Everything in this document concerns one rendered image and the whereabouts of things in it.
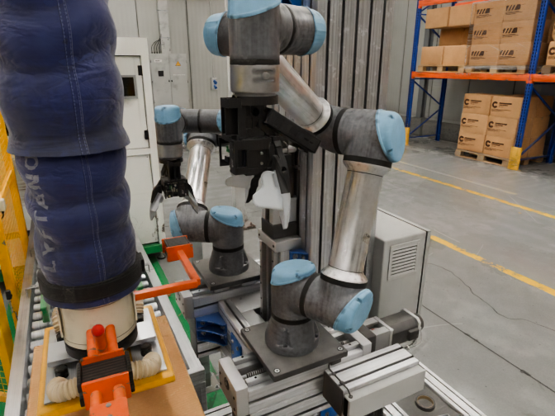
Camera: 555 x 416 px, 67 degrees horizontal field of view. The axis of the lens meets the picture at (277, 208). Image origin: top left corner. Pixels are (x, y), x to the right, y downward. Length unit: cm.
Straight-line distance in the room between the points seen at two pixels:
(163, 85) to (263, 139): 952
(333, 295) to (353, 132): 38
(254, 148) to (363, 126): 41
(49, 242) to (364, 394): 85
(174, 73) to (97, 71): 930
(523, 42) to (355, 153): 760
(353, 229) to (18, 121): 72
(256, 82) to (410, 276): 106
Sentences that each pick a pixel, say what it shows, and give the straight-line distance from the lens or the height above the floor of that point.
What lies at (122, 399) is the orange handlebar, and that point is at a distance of 87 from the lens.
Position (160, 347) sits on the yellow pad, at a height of 107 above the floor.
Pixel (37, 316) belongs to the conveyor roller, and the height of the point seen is 54.
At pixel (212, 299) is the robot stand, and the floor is 96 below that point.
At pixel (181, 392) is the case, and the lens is 124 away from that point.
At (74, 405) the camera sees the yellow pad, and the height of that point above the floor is 107.
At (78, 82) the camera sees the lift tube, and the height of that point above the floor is 173.
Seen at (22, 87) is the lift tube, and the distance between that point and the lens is 91.
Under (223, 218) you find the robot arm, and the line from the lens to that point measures 148.
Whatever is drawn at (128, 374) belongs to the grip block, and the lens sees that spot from 90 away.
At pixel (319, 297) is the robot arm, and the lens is 104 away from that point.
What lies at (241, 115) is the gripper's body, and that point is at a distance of 64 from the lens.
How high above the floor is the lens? 177
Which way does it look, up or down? 19 degrees down
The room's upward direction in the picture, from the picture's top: straight up
